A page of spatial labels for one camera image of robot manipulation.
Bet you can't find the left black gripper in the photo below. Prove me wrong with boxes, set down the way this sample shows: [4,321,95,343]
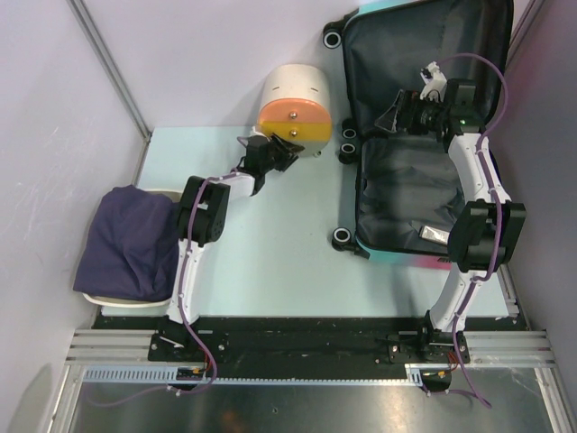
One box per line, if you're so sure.
[260,133,303,174]

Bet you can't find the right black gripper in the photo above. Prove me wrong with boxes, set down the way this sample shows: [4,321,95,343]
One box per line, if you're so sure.
[375,90,449,136]

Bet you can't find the cream round drawer cabinet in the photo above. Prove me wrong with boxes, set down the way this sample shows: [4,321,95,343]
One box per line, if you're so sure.
[256,64,333,157]

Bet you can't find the pink and teal kids suitcase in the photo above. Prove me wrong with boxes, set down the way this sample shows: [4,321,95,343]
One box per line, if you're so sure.
[322,1,526,271]

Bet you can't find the white rectangular tray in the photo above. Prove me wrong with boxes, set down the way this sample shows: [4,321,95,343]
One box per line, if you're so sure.
[83,187,184,309]

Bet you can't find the navy garment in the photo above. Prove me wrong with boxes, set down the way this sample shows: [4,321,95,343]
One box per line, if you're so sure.
[73,185,181,303]

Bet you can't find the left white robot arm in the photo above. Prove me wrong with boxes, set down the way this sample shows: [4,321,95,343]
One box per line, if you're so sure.
[167,132,305,326]

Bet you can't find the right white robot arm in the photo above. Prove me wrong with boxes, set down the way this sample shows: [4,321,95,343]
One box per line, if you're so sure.
[379,78,527,362]

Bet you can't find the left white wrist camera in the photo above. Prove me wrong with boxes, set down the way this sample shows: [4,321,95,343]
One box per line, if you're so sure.
[250,126,268,138]

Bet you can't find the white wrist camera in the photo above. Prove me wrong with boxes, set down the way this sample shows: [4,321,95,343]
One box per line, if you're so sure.
[420,61,447,102]
[250,126,268,138]

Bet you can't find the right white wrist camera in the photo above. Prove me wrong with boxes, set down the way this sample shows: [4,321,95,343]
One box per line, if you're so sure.
[420,61,447,102]

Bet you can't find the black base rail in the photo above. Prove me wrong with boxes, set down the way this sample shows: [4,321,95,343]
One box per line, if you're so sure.
[93,315,526,381]

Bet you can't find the grey slotted cable duct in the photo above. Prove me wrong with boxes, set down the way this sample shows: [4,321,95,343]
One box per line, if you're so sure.
[83,364,445,387]

